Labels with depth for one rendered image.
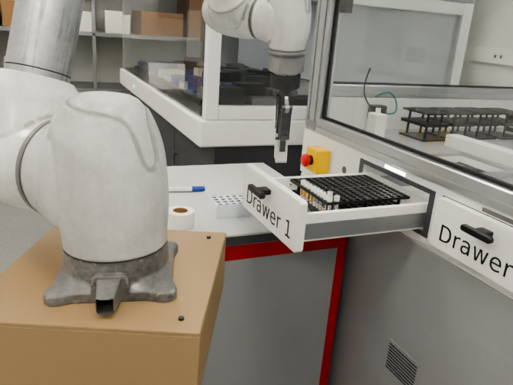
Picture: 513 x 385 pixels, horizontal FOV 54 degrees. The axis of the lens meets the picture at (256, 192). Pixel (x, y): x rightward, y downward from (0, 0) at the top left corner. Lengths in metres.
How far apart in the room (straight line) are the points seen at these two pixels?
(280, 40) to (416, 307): 0.70
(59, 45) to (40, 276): 0.36
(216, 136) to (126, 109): 1.22
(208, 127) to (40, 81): 1.11
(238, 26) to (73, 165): 0.70
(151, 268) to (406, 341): 0.77
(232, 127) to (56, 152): 1.26
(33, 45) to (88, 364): 0.48
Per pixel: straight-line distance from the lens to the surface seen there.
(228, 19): 1.28
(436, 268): 1.21
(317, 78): 1.60
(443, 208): 1.14
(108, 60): 5.20
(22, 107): 0.83
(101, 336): 0.71
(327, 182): 1.25
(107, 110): 0.70
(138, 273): 0.74
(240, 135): 1.94
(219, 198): 1.38
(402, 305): 1.32
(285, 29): 1.21
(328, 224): 1.06
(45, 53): 0.87
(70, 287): 0.76
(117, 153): 0.68
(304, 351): 1.54
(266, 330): 1.43
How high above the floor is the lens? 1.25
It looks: 18 degrees down
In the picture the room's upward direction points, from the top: 4 degrees clockwise
